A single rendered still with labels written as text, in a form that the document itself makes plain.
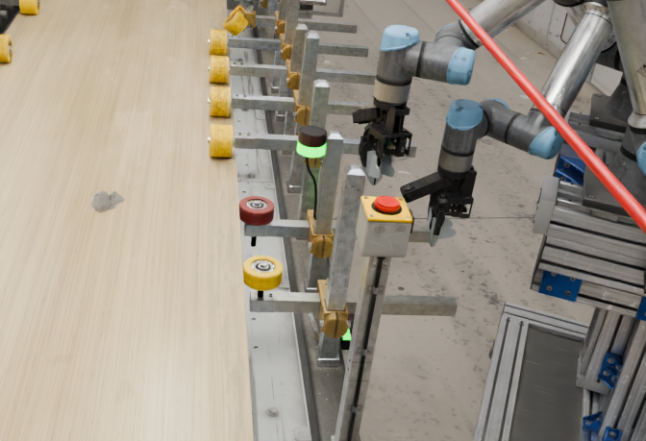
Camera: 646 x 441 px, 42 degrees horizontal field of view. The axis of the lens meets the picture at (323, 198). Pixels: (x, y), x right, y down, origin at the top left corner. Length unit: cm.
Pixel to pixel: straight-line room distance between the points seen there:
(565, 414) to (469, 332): 68
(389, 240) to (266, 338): 74
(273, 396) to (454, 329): 145
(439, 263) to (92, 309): 218
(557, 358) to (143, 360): 166
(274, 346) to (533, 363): 107
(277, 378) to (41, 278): 55
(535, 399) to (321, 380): 103
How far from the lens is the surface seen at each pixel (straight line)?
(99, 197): 188
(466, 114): 185
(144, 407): 137
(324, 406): 169
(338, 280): 166
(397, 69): 174
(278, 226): 192
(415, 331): 311
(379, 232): 128
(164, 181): 199
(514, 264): 365
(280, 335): 198
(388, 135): 177
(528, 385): 267
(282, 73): 256
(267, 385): 184
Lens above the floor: 184
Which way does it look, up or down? 28 degrees down
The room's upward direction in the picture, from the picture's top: 8 degrees clockwise
